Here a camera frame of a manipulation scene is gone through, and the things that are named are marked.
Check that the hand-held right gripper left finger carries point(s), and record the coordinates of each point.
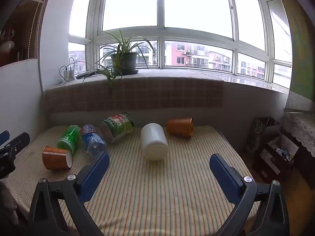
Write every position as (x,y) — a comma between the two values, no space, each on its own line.
(94,174)

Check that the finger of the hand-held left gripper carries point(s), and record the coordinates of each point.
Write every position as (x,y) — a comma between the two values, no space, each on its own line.
(3,137)
(21,139)

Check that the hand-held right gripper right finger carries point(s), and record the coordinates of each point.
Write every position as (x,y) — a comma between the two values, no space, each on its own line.
(225,177)

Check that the white cup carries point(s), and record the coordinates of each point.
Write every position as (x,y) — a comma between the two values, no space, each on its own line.
(154,141)

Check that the person's left forearm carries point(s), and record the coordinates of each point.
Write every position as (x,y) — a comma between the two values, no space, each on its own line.
(8,201)

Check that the orange paper cup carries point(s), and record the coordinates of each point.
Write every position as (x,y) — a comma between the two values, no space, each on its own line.
(55,157)

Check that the blue plastic bottle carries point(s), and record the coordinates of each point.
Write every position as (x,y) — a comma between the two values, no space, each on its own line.
(93,141)

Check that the white board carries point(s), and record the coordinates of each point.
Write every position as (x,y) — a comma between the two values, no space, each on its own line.
(19,95)

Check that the green plastic bottle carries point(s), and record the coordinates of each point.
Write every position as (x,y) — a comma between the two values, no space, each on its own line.
(69,139)

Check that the cardboard box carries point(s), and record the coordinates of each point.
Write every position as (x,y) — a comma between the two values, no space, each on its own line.
(270,163)

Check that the clear jar with green label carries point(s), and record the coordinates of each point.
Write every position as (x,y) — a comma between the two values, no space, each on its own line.
(118,127)

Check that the paper bag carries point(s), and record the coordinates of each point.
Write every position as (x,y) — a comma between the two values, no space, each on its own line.
(258,132)

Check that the white charger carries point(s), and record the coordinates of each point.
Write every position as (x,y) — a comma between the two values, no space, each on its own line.
(68,75)

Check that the dark wooden cabinet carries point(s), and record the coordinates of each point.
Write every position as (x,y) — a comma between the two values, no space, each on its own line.
(306,167)

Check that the white lace cloth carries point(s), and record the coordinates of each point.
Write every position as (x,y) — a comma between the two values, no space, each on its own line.
(302,129)

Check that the dark flat device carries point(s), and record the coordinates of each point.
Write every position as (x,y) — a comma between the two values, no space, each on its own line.
(86,74)

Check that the potted spider plant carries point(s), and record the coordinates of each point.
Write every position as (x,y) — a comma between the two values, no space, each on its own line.
(124,61)

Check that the green wall hanging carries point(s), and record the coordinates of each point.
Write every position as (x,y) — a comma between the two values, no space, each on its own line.
(299,41)

